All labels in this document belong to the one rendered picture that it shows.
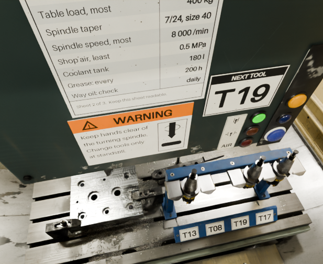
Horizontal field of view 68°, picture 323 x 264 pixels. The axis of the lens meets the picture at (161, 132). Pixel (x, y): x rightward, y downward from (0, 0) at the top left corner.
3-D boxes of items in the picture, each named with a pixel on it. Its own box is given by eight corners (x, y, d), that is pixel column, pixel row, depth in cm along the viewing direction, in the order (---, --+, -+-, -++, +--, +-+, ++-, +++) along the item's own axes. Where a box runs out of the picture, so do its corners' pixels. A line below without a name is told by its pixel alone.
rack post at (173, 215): (177, 217, 105) (181, 189, 81) (165, 220, 104) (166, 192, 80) (171, 196, 111) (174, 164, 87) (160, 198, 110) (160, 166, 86)
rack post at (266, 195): (270, 198, 110) (299, 166, 86) (259, 200, 109) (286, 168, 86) (260, 178, 116) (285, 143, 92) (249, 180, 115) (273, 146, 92)
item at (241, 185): (248, 186, 80) (248, 185, 80) (233, 189, 80) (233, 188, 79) (240, 168, 85) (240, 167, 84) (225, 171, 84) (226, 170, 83)
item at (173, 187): (185, 199, 78) (185, 198, 77) (168, 202, 77) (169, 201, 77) (179, 180, 82) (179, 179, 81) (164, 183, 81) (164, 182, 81)
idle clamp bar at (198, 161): (204, 172, 118) (205, 165, 113) (153, 186, 114) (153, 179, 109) (200, 164, 121) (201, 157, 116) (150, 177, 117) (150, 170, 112)
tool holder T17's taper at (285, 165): (284, 160, 84) (292, 150, 79) (292, 171, 82) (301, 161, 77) (273, 164, 84) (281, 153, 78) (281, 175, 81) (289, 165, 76)
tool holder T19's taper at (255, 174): (256, 166, 83) (263, 156, 78) (262, 178, 80) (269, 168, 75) (244, 168, 83) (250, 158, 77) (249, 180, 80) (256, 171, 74)
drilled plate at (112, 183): (143, 217, 101) (143, 213, 97) (73, 232, 97) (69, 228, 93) (136, 169, 114) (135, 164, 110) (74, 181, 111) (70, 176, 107)
